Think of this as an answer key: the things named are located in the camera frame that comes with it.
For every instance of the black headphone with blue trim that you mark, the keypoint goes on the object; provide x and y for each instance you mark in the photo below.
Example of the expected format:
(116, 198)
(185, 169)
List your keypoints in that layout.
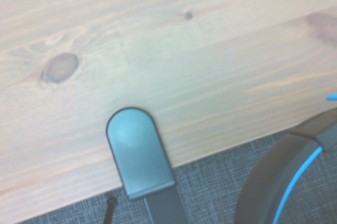
(259, 179)

